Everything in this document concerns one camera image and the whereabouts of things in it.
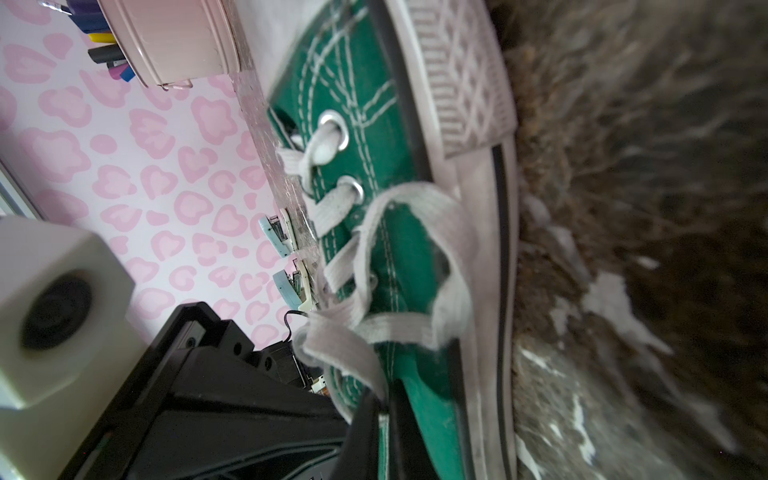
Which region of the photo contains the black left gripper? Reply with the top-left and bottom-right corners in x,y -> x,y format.
62,302 -> 348,479

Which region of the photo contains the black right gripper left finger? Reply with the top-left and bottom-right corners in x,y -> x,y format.
330,390 -> 381,480

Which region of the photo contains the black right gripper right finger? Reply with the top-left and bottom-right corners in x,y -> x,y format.
387,380 -> 421,479

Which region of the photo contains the white shoelace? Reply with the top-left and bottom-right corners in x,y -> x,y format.
275,122 -> 481,421

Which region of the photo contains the green canvas sneaker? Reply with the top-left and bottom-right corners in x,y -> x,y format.
236,1 -> 519,479

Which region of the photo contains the light blue device lower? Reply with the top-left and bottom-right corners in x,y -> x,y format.
273,266 -> 316,312

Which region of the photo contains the light blue device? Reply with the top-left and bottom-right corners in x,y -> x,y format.
273,266 -> 316,312
258,208 -> 298,258

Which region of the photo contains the light blue device upper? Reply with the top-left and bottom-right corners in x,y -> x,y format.
258,208 -> 298,258

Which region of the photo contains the pink pen cup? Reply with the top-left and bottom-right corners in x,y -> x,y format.
99,0 -> 241,90

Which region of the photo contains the coloured pens bundle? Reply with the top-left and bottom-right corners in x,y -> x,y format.
37,1 -> 136,83

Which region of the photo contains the aluminium frame post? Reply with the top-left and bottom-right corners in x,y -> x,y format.
0,164 -> 43,220

